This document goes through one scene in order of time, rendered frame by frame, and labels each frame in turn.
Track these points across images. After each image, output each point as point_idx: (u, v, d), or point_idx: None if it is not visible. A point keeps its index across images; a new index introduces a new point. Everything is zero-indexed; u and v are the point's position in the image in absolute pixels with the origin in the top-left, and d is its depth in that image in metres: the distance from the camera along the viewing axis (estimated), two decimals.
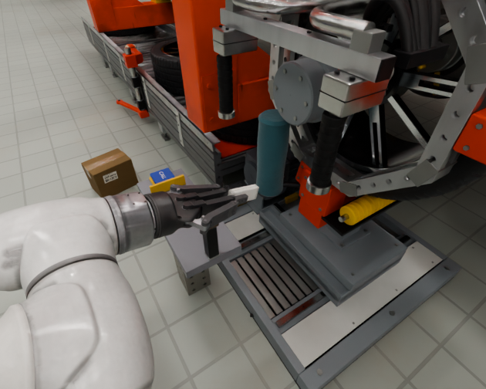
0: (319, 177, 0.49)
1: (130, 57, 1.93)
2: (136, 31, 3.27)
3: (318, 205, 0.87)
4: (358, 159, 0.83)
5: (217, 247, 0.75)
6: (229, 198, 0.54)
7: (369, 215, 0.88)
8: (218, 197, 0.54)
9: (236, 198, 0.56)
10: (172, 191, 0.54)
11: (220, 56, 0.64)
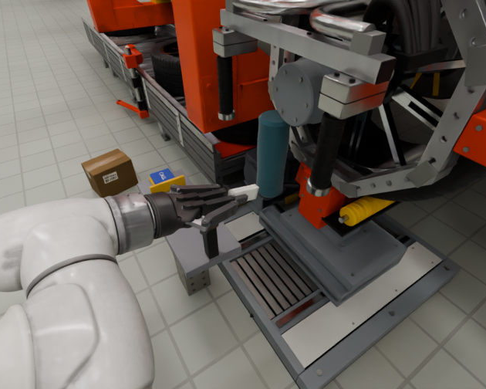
0: (319, 178, 0.49)
1: (130, 57, 1.93)
2: (136, 31, 3.27)
3: (318, 206, 0.87)
4: None
5: (217, 248, 0.75)
6: (229, 198, 0.54)
7: (369, 216, 0.88)
8: (218, 197, 0.54)
9: (236, 198, 0.56)
10: (172, 191, 0.54)
11: (220, 58, 0.64)
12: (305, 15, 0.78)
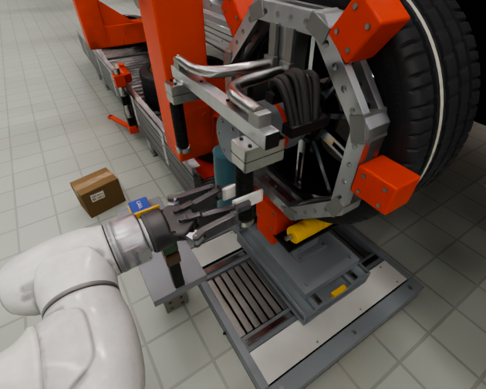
0: (241, 214, 0.61)
1: (119, 77, 2.00)
2: (129, 43, 3.35)
3: (270, 224, 0.98)
4: (286, 170, 0.99)
5: (183, 279, 0.83)
6: (214, 198, 0.60)
7: (315, 234, 0.99)
8: (209, 205, 0.58)
9: (221, 193, 0.60)
10: (193, 240, 0.50)
11: (172, 104, 0.75)
12: (253, 59, 0.89)
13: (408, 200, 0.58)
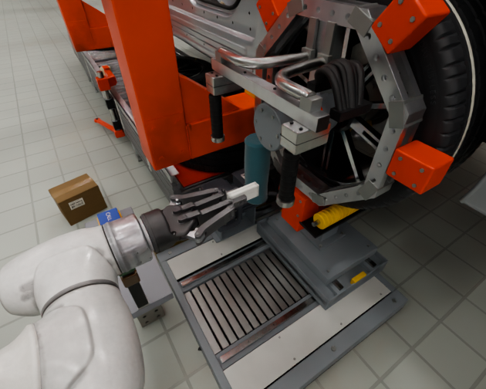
0: (285, 194, 0.65)
1: (102, 80, 1.96)
2: None
3: (296, 212, 1.03)
4: (312, 160, 1.04)
5: (145, 298, 0.79)
6: (217, 202, 0.59)
7: (339, 221, 1.04)
8: None
9: (226, 197, 0.59)
10: (194, 239, 0.51)
11: (211, 95, 0.80)
12: (283, 54, 0.94)
13: (440, 181, 0.63)
